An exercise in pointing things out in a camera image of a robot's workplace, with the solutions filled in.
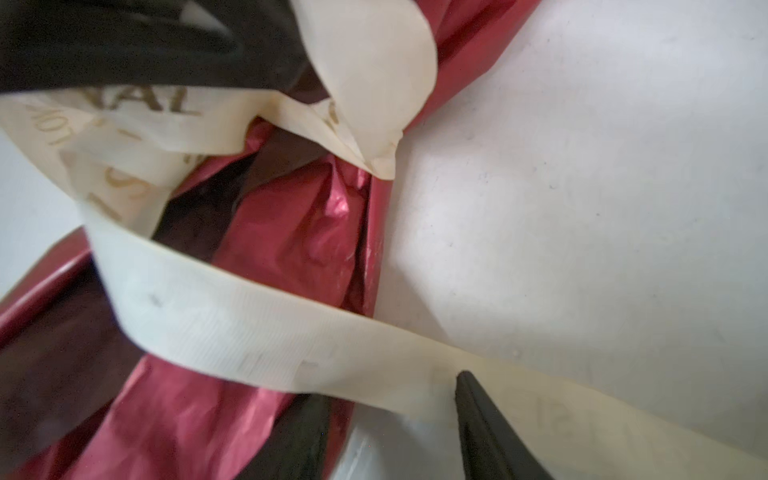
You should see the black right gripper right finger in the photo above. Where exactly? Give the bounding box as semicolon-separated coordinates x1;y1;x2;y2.
455;371;553;480

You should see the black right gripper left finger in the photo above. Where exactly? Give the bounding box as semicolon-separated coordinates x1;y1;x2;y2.
235;394;331;480

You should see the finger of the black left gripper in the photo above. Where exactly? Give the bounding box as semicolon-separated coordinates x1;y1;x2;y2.
1;1;309;93

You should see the cream ribbon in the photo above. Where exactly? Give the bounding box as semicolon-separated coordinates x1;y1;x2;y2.
1;1;767;479

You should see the dark red wrapping paper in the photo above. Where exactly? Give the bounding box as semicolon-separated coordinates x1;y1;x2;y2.
0;0;544;480

